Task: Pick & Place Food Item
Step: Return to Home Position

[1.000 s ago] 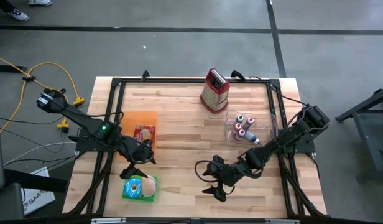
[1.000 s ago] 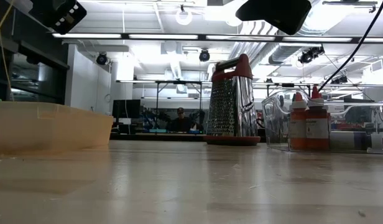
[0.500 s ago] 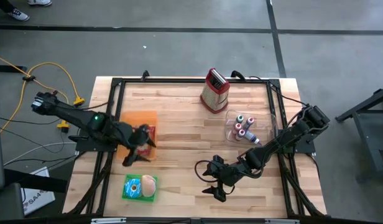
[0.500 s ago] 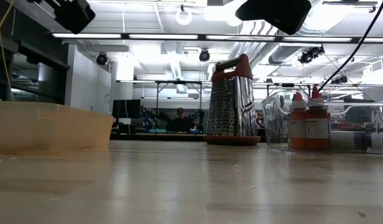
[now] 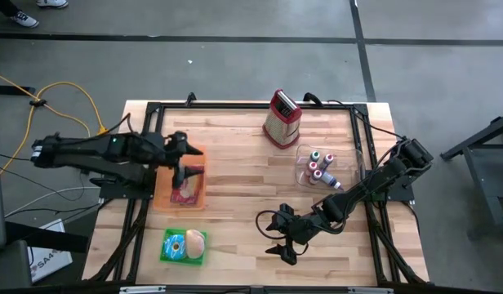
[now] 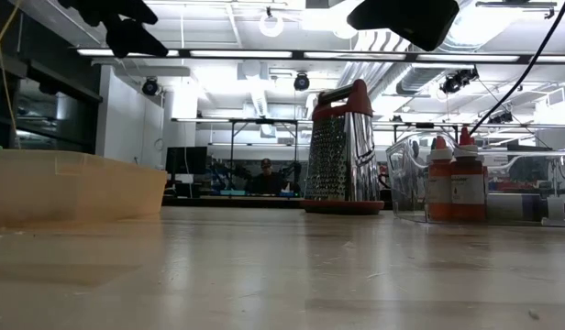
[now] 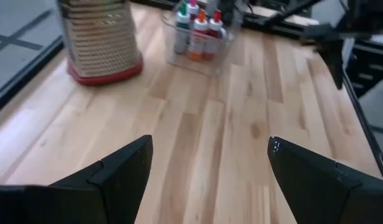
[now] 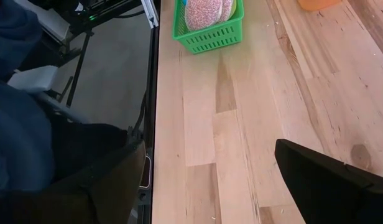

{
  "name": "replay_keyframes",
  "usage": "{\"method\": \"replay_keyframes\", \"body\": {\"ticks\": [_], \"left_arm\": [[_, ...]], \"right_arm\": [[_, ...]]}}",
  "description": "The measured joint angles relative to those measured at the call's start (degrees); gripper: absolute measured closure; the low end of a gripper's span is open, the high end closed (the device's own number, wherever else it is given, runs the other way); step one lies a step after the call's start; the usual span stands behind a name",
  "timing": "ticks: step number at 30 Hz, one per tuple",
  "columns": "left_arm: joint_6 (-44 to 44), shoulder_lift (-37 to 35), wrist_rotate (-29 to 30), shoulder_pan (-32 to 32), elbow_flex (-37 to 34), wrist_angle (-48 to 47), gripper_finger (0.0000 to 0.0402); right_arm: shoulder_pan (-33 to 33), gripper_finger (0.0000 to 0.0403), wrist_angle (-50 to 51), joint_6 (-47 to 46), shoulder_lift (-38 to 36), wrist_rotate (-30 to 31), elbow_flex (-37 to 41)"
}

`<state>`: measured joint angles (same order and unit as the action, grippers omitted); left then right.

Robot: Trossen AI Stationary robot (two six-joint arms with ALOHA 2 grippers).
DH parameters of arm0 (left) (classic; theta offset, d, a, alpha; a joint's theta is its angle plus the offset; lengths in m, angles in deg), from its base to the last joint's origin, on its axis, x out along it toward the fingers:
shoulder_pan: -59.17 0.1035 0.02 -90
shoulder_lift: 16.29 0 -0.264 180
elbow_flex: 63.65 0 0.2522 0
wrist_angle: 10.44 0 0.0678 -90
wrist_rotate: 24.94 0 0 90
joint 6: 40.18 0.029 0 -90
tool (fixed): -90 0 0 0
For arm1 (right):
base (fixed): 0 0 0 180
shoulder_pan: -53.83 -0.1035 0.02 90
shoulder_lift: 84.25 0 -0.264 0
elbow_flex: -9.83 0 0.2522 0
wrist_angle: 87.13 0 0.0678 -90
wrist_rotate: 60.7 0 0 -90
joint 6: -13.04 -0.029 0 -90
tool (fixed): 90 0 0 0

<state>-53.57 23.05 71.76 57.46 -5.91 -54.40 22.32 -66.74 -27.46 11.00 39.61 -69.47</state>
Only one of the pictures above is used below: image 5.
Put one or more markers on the red metal box grater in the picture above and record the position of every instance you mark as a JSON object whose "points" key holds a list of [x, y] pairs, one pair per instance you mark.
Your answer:
{"points": [[282, 122]]}

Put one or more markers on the black floor bar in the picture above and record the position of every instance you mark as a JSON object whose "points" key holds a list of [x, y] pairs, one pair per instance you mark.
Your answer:
{"points": [[10, 90]]}

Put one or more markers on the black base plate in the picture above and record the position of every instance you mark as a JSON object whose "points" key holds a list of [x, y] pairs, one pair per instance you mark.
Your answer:
{"points": [[400, 192], [112, 194]]}

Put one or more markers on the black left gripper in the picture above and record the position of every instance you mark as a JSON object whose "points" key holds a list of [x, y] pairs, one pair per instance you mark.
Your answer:
{"points": [[167, 153]]}

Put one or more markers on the white printed box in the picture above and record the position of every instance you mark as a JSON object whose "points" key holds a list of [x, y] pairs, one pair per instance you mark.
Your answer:
{"points": [[51, 265]]}

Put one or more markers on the silver edge bracket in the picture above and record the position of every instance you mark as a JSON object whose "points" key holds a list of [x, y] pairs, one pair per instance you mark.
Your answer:
{"points": [[370, 290], [141, 289]]}

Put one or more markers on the red popcorn packet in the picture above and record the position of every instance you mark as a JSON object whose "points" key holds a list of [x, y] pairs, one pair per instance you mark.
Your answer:
{"points": [[192, 192]]}

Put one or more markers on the black frame clamp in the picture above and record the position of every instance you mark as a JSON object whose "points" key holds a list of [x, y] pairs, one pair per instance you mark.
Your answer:
{"points": [[190, 99], [312, 98]]}

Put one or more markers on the green plastic basket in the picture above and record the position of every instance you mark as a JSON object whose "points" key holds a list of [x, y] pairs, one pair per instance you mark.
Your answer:
{"points": [[166, 261]]}

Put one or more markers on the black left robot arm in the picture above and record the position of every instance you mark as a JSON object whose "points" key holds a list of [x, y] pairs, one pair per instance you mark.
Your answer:
{"points": [[92, 151]]}

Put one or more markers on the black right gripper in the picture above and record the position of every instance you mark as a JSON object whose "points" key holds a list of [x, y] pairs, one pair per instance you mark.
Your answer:
{"points": [[302, 228]]}

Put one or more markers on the black metal stand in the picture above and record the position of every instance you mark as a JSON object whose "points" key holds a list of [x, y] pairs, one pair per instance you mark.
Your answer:
{"points": [[480, 171]]}

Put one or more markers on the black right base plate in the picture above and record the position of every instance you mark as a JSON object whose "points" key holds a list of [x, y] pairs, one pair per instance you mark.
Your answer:
{"points": [[400, 192]]}

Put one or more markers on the green food colouring bottle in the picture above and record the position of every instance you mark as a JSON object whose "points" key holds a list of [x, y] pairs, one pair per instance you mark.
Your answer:
{"points": [[315, 155]]}

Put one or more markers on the dark grey equipment case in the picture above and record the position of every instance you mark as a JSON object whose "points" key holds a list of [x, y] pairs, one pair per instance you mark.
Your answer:
{"points": [[2, 245]]}

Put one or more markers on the person's shoe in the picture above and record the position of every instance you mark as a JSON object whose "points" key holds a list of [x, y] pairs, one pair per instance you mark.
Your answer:
{"points": [[51, 2], [25, 19]]}

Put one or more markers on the blue frosted toy donut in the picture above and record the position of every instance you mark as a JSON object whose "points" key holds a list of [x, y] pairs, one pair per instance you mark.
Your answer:
{"points": [[172, 251]]}

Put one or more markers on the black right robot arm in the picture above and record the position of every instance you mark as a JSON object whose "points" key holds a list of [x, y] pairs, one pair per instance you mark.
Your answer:
{"points": [[370, 185]]}

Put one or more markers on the purple food colouring bottle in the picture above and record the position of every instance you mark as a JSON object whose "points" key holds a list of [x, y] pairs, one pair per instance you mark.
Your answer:
{"points": [[331, 179]]}

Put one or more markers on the clear plastic bin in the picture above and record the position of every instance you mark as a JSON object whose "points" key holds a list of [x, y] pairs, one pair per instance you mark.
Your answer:
{"points": [[349, 163]]}

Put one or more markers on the black aluminium table frame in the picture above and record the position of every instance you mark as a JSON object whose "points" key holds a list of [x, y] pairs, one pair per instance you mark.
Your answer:
{"points": [[219, 105]]}

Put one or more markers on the orange plastic bin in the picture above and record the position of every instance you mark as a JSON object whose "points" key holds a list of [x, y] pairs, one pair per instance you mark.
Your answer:
{"points": [[163, 200]]}

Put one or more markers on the person's leg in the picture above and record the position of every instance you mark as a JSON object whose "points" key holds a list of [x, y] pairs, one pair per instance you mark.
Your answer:
{"points": [[0, 6]]}

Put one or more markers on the black slanted beam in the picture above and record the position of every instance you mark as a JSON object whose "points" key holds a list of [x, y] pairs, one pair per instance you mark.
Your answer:
{"points": [[51, 239]]}

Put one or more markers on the pink seashell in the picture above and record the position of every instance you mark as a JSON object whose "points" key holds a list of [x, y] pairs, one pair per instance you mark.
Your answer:
{"points": [[195, 243]]}

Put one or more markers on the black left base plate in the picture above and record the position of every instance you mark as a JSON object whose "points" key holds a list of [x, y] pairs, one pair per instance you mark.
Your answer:
{"points": [[112, 194]]}

